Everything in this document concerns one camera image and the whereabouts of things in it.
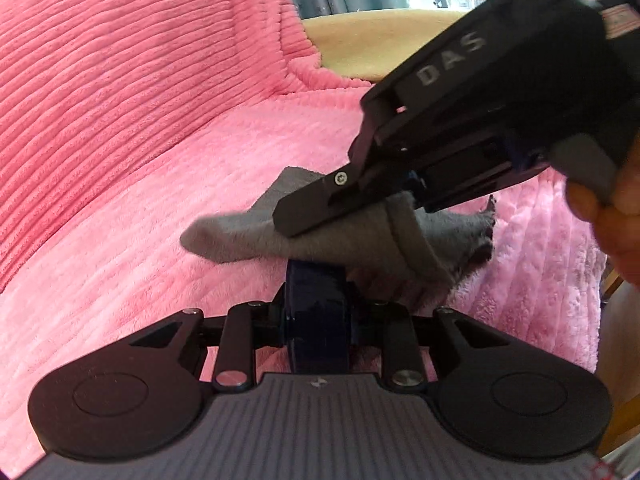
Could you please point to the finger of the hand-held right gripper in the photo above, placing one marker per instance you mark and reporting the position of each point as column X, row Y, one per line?
column 475, row 185
column 315, row 207

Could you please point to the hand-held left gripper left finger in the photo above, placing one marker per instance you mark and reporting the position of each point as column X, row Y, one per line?
column 239, row 340

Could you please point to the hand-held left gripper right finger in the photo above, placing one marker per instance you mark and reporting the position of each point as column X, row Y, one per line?
column 397, row 340

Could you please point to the grey cloth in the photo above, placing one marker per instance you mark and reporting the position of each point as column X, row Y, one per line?
column 360, row 245

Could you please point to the person's right hand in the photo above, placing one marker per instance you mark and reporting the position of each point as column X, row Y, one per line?
column 617, row 230

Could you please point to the yellow sofa cushion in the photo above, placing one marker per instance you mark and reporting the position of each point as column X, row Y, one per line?
column 370, row 42

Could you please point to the pink ribbed blanket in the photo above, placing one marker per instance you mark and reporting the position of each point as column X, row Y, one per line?
column 125, row 135

